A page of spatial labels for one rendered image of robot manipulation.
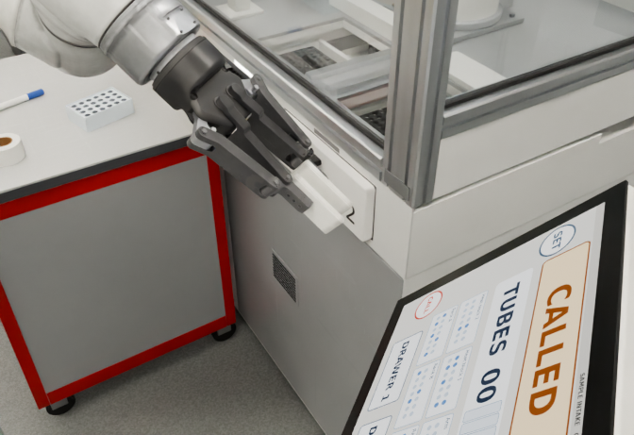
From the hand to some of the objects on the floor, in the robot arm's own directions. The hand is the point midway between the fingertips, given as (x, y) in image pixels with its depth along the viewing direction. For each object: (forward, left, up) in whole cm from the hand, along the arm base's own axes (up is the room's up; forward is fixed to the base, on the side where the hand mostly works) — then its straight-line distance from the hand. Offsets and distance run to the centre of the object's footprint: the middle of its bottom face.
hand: (316, 197), depth 71 cm
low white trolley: (-64, +81, -116) cm, 155 cm away
